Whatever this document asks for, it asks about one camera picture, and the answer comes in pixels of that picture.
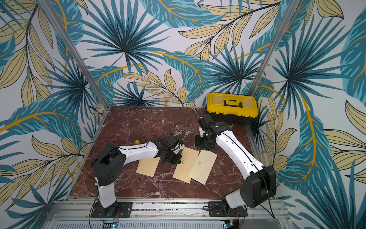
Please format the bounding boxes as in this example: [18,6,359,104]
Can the manila envelope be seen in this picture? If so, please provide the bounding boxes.
[189,150,217,185]
[136,157,160,177]
[173,148,199,184]

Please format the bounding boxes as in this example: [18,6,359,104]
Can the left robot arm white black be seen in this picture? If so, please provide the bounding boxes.
[91,135,185,218]

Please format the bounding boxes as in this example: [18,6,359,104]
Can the left aluminium corner post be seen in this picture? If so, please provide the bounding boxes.
[39,0,110,110]

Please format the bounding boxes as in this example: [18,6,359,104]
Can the yellow black toolbox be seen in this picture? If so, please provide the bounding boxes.
[206,93,259,126]

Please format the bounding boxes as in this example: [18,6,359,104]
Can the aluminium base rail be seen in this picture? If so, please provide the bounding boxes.
[42,198,295,229]

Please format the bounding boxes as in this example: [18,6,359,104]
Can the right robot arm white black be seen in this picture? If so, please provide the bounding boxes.
[195,114,276,214]

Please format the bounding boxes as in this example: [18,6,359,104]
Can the right aluminium corner post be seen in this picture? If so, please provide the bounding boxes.
[247,0,300,96]

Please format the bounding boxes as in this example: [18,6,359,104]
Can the aluminium corner post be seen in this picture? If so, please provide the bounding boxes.
[247,0,300,96]
[39,0,110,110]

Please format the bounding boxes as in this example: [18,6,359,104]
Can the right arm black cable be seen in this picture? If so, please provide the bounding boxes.
[222,131,276,219]

